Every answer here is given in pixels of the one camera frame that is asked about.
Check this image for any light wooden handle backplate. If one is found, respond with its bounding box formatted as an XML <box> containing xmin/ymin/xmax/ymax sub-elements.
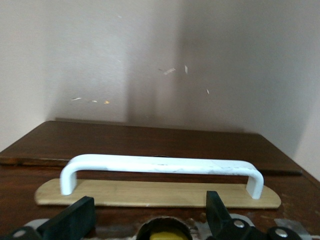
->
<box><xmin>34</xmin><ymin>177</ymin><xmax>282</xmax><ymax>210</ymax></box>

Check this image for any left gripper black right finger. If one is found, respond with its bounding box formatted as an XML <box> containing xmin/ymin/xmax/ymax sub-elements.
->
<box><xmin>206</xmin><ymin>190</ymin><xmax>311</xmax><ymax>240</ymax></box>

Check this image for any dark brown wooden box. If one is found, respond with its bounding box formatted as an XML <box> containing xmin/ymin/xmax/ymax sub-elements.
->
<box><xmin>0</xmin><ymin>119</ymin><xmax>303</xmax><ymax>176</ymax></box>

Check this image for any yellow cube block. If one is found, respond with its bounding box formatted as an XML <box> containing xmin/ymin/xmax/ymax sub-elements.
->
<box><xmin>149</xmin><ymin>231</ymin><xmax>192</xmax><ymax>240</ymax></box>

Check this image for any wooden drawer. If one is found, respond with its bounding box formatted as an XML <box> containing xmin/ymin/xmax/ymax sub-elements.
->
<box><xmin>0</xmin><ymin>163</ymin><xmax>320</xmax><ymax>240</ymax></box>

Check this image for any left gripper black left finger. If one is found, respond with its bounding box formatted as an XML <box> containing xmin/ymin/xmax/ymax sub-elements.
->
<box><xmin>0</xmin><ymin>196</ymin><xmax>96</xmax><ymax>240</ymax></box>

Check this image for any white metal drawer handle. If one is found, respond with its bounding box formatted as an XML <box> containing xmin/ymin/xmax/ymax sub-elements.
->
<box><xmin>59</xmin><ymin>153</ymin><xmax>265</xmax><ymax>200</ymax></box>

